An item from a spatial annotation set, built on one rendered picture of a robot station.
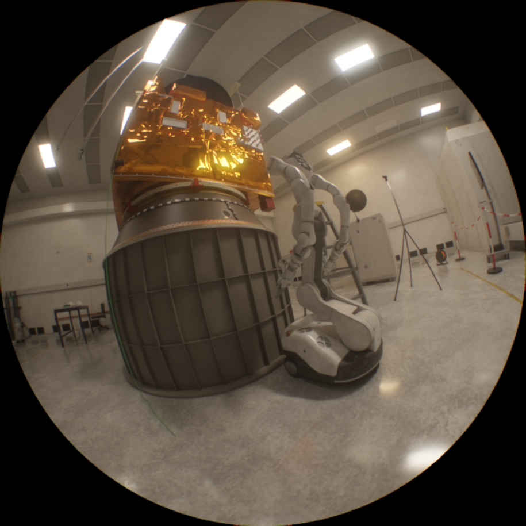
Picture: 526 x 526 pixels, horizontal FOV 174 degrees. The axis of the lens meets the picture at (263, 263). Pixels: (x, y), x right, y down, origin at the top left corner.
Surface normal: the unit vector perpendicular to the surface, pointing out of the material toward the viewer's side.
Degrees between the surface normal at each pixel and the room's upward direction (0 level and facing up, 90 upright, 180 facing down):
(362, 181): 90
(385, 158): 90
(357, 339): 90
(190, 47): 180
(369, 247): 90
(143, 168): 129
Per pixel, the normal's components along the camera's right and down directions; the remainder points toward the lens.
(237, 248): 0.65, -0.20
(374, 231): -0.72, 0.10
